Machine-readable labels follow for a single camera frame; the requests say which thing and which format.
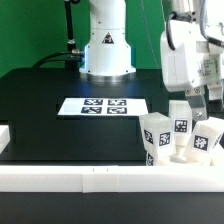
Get white U-shaped fence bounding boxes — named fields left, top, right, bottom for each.
left=0, top=125, right=224, bottom=194

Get white fiducial marker sheet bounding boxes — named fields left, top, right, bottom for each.
left=58, top=98, right=148, bottom=116

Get black cables at base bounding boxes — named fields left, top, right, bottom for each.
left=32, top=49, right=86, bottom=70

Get black vertical pole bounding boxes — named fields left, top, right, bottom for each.
left=64, top=0, right=80, bottom=51

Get white round stool seat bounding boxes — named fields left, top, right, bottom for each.
left=146, top=152, right=211, bottom=166

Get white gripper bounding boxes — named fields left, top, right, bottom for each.
left=160, top=20, right=224, bottom=121

